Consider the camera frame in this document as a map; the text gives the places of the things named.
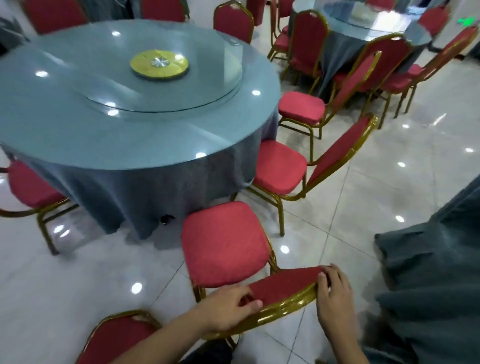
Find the person's right hand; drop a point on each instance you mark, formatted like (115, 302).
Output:
(337, 303)

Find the person's left hand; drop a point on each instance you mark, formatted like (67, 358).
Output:
(225, 309)

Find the person's left forearm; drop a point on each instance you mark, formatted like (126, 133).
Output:
(161, 345)

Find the glass lazy susan turntable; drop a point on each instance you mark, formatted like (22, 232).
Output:
(112, 90)

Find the blue round table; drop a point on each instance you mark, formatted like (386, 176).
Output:
(386, 24)
(56, 123)

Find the black trousers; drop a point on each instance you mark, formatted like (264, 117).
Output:
(210, 352)

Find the grey fabric covered chair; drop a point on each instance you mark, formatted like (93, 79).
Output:
(431, 281)

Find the yellow turntable base disc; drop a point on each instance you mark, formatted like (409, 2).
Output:
(142, 66)

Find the green exit sign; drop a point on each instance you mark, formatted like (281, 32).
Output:
(467, 21)

